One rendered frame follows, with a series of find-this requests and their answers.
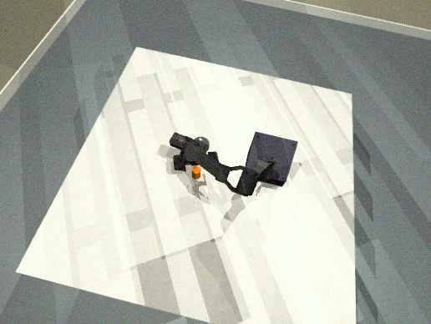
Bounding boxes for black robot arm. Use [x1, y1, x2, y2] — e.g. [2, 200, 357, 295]
[169, 132, 276, 196]

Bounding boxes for orange knob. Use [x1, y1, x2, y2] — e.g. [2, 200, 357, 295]
[192, 165, 201, 180]

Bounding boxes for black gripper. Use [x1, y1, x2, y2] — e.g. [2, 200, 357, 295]
[173, 151, 219, 171]

